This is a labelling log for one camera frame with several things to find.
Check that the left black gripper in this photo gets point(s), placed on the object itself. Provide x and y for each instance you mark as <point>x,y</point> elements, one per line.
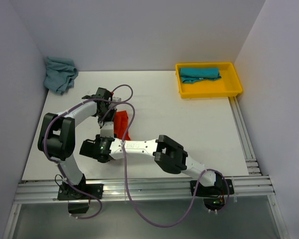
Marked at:
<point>113,112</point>

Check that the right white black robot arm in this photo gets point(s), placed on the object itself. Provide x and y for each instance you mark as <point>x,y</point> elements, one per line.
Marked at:
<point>169,155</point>

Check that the grey-blue crumpled t shirt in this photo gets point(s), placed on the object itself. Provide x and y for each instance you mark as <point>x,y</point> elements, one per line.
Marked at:
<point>60,74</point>

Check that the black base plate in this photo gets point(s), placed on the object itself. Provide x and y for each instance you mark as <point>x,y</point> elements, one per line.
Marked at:
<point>201,188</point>
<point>67,193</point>

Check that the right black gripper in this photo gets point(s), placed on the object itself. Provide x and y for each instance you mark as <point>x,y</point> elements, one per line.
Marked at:
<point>98,139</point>

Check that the yellow plastic tray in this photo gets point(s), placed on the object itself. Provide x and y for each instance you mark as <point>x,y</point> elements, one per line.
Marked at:
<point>228,85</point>

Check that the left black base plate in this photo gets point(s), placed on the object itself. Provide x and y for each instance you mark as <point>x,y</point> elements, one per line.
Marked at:
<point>67,193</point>

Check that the aluminium front rail frame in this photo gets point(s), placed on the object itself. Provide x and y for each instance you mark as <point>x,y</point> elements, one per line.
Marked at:
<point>30,192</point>

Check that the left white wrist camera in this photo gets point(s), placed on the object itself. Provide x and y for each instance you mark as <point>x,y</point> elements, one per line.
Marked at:
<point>116,99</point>

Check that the teal rolled t shirt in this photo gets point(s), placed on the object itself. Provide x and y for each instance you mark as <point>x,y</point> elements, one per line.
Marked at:
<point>193,75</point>

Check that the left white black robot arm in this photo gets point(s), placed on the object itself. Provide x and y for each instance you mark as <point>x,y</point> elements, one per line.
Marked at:
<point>57,139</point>

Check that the orange t shirt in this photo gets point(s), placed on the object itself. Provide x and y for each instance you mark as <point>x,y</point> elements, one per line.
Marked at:
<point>121,121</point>

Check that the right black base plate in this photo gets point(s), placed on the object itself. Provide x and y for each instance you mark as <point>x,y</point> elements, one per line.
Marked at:
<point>201,188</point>

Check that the aluminium right side rail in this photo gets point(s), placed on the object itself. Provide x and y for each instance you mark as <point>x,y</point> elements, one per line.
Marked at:
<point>250,158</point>

